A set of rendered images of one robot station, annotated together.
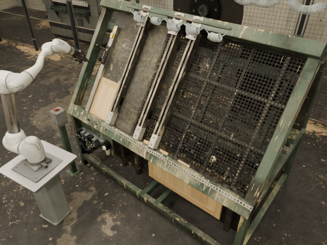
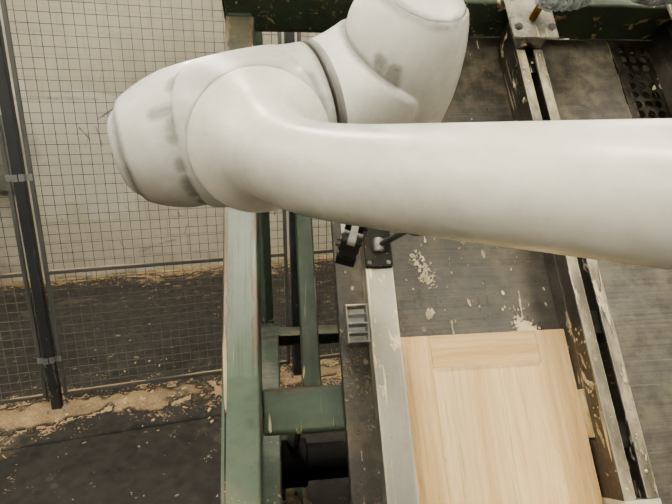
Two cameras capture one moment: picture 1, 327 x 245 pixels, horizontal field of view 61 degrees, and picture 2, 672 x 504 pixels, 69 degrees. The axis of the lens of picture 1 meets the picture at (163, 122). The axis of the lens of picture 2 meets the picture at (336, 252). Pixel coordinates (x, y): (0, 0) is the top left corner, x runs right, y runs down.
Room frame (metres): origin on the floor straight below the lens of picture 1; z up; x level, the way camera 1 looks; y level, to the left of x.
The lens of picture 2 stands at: (2.18, 1.30, 1.59)
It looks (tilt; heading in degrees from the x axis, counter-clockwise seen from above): 15 degrees down; 314
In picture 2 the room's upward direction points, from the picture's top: straight up
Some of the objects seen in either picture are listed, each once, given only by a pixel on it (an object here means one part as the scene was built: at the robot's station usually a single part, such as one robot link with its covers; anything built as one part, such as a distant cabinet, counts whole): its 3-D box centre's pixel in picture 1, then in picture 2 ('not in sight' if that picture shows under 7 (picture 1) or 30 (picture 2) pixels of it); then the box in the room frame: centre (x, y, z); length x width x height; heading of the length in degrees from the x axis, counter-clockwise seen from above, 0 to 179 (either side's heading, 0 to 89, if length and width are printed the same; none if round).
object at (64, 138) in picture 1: (67, 149); not in sight; (2.45, 1.13, 0.37); 0.06 x 0.06 x 0.75; 51
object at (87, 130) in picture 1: (92, 141); not in sight; (2.22, 0.75, 0.69); 0.50 x 0.14 x 0.24; 51
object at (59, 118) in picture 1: (59, 117); not in sight; (2.45, 1.13, 0.84); 0.12 x 0.12 x 0.18; 51
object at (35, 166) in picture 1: (38, 160); not in sight; (1.83, 1.14, 0.79); 0.22 x 0.18 x 0.06; 56
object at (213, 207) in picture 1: (183, 177); not in sight; (1.87, -0.19, 0.53); 0.90 x 0.02 x 0.55; 51
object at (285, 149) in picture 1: (219, 122); not in sight; (2.13, -0.54, 1.00); 1.30 x 0.05 x 0.04; 51
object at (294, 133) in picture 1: (269, 87); not in sight; (2.14, -0.93, 1.38); 0.70 x 0.15 x 0.85; 51
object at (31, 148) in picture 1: (32, 148); not in sight; (1.85, 1.16, 0.93); 0.18 x 0.16 x 0.22; 68
